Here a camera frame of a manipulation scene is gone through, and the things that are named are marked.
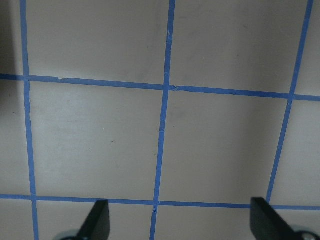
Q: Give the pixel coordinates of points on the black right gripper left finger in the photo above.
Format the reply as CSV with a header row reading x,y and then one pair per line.
x,y
97,224

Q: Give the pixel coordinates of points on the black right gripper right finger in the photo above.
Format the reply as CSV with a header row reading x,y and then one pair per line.
x,y
267,224

